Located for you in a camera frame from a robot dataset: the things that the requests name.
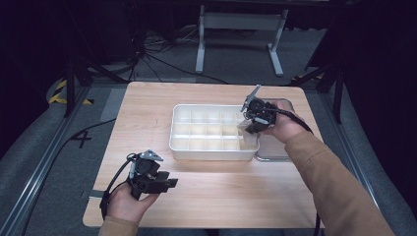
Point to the white metal stand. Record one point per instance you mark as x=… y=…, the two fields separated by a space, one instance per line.
x=241 y=21

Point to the person's left hand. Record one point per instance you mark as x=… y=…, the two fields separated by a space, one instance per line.
x=129 y=205

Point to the clear plastic box lid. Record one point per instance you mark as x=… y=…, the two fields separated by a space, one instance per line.
x=272 y=149

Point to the white compartment storage box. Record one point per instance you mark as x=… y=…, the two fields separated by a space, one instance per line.
x=209 y=131

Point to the black metal stand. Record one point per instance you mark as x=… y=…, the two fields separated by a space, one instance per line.
x=69 y=91
x=337 y=95

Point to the person's right hand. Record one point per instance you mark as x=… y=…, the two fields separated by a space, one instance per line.
x=286 y=124

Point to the yellow and black floor tape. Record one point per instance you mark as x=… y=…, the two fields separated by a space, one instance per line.
x=57 y=96

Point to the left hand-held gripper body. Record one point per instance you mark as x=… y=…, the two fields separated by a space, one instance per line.
x=146 y=173

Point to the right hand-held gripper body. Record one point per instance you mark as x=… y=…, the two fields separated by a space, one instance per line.
x=259 y=109

